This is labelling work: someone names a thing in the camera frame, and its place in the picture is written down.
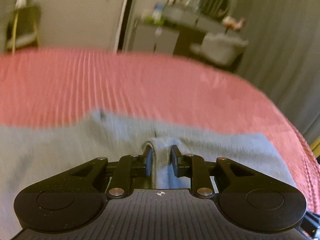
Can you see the gold tiered side table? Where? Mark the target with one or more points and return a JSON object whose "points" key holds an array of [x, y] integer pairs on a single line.
{"points": [[22, 30]]}

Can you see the grey dresser desk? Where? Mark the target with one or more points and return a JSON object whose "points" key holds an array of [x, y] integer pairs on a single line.
{"points": [[192, 27]]}

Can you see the round black mirror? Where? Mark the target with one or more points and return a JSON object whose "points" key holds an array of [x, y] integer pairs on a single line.
{"points": [[216, 9]]}

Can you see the white door frame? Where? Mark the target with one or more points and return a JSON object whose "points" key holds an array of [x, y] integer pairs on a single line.
{"points": [[122, 25]]}

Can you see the grey bedside cabinet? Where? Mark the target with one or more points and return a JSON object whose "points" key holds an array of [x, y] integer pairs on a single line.
{"points": [[151, 38]]}

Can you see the other gripper black tip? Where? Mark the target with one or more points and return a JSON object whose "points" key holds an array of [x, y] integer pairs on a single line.
{"points": [[310, 224]]}

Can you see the grey curtain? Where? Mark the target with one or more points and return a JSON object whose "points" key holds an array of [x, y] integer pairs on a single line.
{"points": [[282, 58]]}

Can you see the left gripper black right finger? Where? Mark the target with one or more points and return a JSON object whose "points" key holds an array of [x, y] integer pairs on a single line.
{"points": [[225, 172]]}

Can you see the grey sweatpants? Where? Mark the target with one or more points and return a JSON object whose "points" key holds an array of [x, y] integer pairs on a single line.
{"points": [[31, 155]]}

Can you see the pink ribbed bedspread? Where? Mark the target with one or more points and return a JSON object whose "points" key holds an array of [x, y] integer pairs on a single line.
{"points": [[56, 87]]}

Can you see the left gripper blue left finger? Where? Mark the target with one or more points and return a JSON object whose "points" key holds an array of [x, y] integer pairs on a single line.
{"points": [[115, 179]]}

